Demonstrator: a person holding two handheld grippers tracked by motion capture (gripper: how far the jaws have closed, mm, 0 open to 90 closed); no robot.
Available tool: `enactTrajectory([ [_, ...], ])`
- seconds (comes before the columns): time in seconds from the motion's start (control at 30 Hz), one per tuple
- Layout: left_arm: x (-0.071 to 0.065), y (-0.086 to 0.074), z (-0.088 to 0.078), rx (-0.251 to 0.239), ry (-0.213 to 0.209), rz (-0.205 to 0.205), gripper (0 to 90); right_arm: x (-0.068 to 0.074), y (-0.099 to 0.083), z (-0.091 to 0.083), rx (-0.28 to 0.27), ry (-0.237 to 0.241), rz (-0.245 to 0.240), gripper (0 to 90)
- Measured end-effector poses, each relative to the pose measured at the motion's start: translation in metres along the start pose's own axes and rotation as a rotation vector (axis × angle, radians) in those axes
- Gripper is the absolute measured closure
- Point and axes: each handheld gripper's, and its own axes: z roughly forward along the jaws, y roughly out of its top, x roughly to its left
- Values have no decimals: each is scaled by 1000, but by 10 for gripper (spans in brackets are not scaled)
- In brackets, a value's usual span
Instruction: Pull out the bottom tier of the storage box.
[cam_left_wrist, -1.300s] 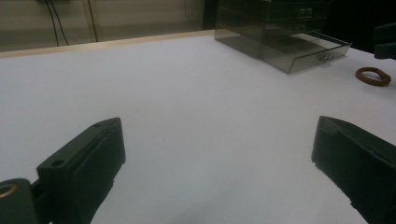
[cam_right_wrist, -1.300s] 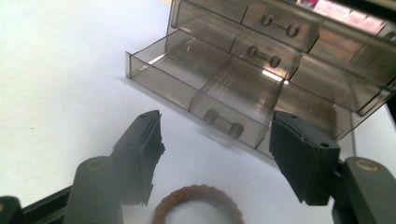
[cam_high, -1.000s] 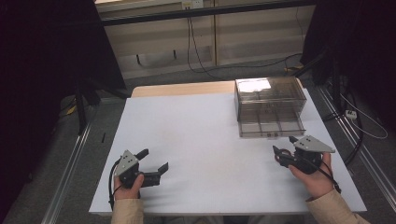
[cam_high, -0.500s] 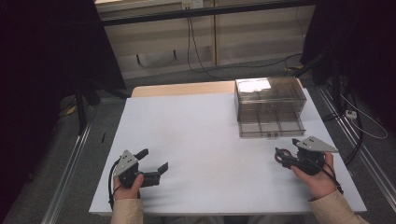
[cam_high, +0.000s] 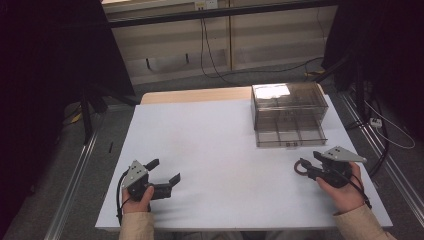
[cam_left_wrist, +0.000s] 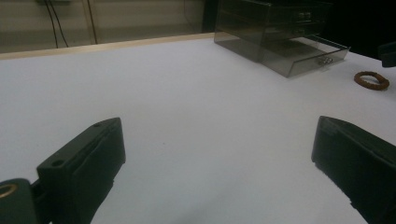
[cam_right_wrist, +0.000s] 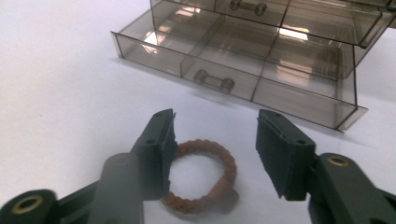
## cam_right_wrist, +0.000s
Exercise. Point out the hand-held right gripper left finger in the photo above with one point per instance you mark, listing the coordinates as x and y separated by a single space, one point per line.
149 165

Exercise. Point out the smoky transparent drawer box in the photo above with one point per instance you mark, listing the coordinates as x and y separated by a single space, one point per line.
311 21

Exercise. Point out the clear acrylic drawer organizer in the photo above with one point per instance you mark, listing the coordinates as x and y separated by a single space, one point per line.
236 62

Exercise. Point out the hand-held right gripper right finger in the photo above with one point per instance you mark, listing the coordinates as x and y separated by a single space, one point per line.
286 158

